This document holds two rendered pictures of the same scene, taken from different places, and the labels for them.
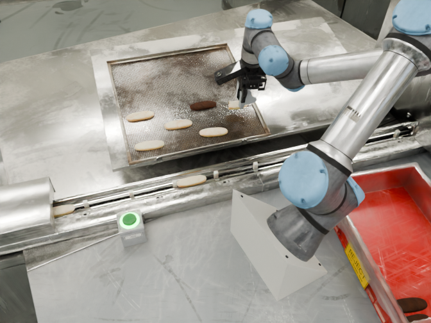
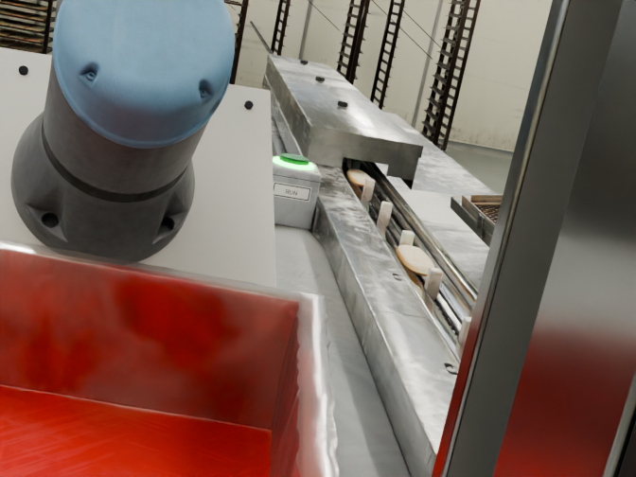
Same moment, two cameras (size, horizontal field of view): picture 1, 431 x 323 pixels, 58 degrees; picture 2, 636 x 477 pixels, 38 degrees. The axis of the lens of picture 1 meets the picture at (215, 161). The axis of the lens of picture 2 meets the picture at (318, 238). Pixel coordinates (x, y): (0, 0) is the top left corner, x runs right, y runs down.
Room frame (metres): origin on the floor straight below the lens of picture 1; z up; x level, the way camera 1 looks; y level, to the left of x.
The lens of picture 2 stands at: (0.87, -0.92, 1.12)
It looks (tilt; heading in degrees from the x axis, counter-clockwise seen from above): 15 degrees down; 99
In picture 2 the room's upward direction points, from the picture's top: 11 degrees clockwise
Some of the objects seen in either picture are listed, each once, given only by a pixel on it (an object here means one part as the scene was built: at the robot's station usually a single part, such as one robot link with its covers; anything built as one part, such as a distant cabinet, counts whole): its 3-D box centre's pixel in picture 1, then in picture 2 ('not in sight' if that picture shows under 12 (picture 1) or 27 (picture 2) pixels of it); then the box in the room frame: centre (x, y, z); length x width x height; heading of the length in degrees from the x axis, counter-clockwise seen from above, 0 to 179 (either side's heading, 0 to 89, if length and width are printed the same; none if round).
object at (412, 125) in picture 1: (410, 123); not in sight; (1.08, -0.71, 0.89); 0.06 x 0.01 x 0.06; 18
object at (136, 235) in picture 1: (132, 230); (288, 204); (0.64, 0.24, 0.84); 0.08 x 0.08 x 0.11; 18
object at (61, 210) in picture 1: (57, 210); (360, 176); (0.70, 0.48, 0.86); 0.10 x 0.04 x 0.01; 108
